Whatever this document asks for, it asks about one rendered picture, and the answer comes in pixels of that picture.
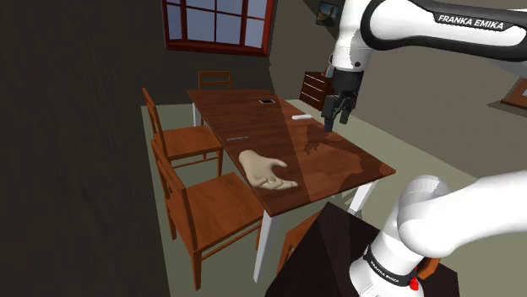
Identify red framed window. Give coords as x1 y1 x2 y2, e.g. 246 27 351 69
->
160 0 276 57

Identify dark framed wall picture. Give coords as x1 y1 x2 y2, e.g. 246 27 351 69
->
315 0 342 28

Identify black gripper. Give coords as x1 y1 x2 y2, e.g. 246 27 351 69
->
322 67 365 133

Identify wooden dining table white legs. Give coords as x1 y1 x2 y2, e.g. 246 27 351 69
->
186 88 398 285

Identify beige hand figure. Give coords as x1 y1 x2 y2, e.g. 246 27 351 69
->
238 149 299 192

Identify dark robot stand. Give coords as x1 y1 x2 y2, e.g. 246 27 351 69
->
264 201 460 297

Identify wooden chest of drawers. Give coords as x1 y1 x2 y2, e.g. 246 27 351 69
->
299 71 335 112

